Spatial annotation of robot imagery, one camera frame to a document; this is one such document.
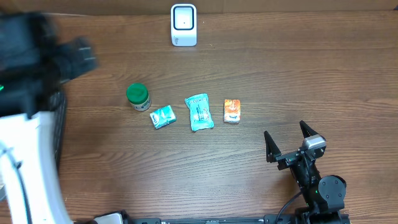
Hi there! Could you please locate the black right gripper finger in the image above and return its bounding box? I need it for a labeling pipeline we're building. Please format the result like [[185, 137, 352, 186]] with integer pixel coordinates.
[[264, 131, 281, 163], [299, 120, 318, 138]]

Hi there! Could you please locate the orange tissue pack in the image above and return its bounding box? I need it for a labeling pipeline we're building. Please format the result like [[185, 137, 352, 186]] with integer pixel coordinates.
[[223, 100, 241, 124]]

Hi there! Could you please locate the teal snack packet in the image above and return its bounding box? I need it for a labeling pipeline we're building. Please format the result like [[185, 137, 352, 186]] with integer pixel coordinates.
[[185, 93, 214, 132]]

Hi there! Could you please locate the small teal tissue pack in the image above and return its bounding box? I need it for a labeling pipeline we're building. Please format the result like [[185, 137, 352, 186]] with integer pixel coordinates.
[[150, 105, 177, 129]]

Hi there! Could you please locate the green lid white jar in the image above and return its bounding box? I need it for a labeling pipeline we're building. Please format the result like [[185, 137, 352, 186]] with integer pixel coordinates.
[[126, 83, 152, 111]]

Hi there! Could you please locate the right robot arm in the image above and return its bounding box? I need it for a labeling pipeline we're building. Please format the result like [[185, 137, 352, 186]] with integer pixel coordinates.
[[264, 120, 350, 224]]

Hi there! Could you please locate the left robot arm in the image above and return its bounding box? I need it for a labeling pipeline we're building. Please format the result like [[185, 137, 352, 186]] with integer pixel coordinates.
[[1, 12, 98, 223]]

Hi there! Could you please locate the white barcode scanner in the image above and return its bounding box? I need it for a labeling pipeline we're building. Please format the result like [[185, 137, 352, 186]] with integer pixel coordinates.
[[170, 3, 197, 47]]

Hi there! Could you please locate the grey plastic basket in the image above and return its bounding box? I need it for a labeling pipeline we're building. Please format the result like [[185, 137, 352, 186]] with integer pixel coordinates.
[[50, 90, 67, 170]]

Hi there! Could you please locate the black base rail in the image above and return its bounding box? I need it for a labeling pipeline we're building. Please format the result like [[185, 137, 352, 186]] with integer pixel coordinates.
[[93, 210, 351, 224]]

